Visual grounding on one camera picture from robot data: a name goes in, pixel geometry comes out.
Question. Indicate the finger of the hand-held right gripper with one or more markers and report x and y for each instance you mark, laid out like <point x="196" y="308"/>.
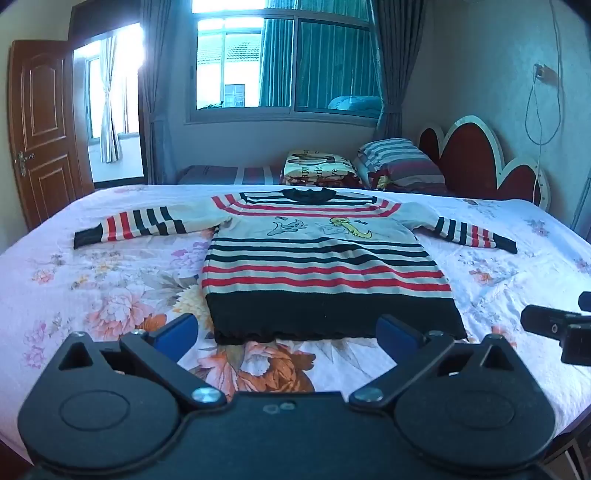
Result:
<point x="545" y="321"/>

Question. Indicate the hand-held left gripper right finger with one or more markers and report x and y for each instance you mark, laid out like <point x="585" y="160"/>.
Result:
<point x="397" y="334"/>

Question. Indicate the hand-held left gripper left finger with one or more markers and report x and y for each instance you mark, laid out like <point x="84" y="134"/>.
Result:
<point x="178" y="334"/>

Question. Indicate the striped knit sweater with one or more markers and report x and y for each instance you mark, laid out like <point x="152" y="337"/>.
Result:
<point x="323" y="258"/>

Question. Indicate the floral bed sheet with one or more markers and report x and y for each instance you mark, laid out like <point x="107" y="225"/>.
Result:
<point x="92" y="277"/>

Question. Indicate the striped bed sheet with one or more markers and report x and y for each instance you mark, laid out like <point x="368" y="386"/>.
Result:
<point x="221" y="175"/>

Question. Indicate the striped pillow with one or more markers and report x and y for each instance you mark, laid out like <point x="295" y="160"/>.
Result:
<point x="397" y="159"/>

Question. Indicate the red and white headboard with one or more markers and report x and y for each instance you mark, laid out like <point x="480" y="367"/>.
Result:
<point x="471" y="161"/>

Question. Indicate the folded printed blanket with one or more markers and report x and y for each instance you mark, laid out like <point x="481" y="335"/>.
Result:
<point x="318" y="166"/>

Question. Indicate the white sheer curtain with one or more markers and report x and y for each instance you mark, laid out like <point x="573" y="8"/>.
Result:
<point x="110" y="101"/>

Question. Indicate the grey curtain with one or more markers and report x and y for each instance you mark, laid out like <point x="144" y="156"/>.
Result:
<point x="401" y="69"/>
<point x="157" y="92"/>

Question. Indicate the brown wooden door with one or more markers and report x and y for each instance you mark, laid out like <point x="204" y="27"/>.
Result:
<point x="46" y="115"/>

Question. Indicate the window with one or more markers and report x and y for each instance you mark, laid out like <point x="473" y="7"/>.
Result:
<point x="231" y="60"/>

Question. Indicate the teal curtain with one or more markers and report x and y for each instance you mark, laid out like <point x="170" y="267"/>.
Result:
<point x="332" y="60"/>

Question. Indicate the wall socket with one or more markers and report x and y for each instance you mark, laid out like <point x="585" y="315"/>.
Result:
<point x="545" y="74"/>

